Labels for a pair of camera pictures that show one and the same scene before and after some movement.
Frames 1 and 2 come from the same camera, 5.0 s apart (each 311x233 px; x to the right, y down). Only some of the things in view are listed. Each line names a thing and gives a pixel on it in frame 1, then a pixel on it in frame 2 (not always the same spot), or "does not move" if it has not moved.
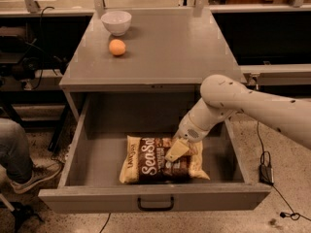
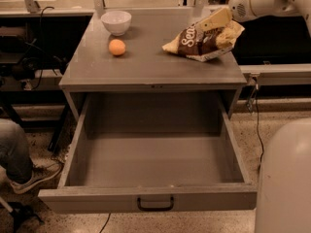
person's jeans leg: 15,151 does not move
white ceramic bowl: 117,21 does not move
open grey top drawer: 90,178 does not move
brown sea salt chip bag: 145,161 to 204,45
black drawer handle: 154,208 does not move
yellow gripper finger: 180,148 to 223,16
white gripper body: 189,129 to 243,8
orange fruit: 117,47 does not move
